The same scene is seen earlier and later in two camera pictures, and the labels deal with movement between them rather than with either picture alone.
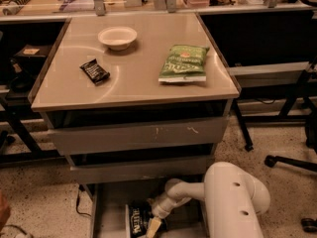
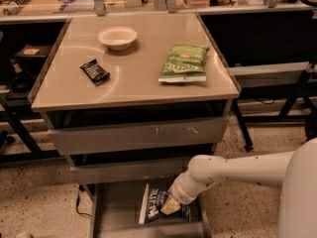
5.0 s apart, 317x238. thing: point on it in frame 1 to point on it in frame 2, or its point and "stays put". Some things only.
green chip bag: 184,62 stays put
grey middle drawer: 143,172 stays put
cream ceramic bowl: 117,38 stays put
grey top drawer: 203,132 stays put
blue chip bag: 140,214 to 153,201
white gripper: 162,209 to 180,194
